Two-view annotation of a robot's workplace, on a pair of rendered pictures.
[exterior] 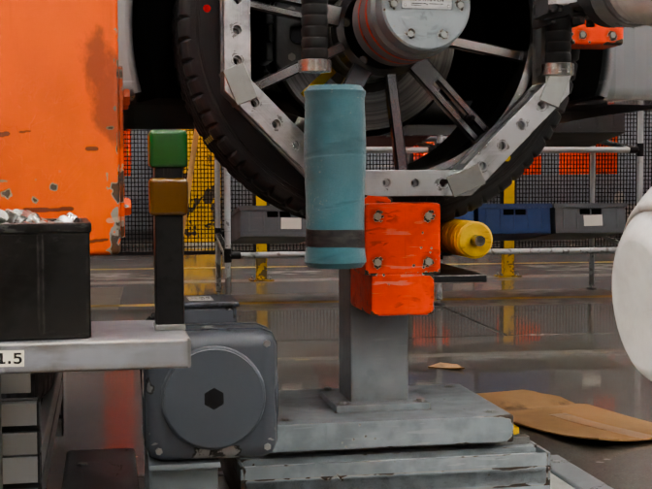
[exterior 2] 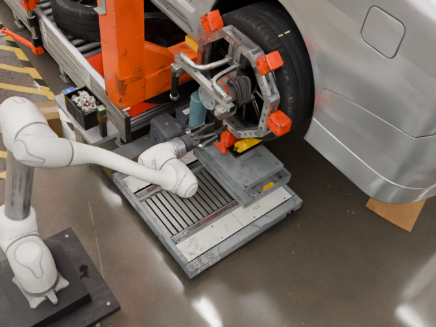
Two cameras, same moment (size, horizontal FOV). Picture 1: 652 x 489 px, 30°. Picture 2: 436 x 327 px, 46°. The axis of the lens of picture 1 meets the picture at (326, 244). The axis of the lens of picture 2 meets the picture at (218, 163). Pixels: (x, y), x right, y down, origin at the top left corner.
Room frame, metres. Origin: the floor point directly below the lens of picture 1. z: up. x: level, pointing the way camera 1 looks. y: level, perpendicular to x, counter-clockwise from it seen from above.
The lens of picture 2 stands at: (0.75, -1.68, 2.51)
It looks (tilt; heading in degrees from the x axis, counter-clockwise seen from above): 50 degrees down; 56
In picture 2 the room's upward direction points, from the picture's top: 9 degrees clockwise
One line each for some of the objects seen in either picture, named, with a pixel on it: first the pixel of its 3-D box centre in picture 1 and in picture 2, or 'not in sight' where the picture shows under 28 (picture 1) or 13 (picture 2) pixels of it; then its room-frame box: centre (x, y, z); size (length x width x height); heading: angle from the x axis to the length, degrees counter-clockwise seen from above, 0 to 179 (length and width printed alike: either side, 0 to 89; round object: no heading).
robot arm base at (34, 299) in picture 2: not in sight; (42, 283); (0.74, -0.52, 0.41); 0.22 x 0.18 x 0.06; 104
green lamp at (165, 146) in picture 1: (167, 148); (101, 110); (1.27, 0.17, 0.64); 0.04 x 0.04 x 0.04; 11
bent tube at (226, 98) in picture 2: not in sight; (232, 76); (1.76, -0.23, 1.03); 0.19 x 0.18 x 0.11; 11
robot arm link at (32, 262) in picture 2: not in sight; (32, 262); (0.73, -0.49, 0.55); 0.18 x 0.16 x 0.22; 98
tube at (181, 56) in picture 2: not in sight; (205, 52); (1.72, -0.04, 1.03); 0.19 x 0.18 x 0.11; 11
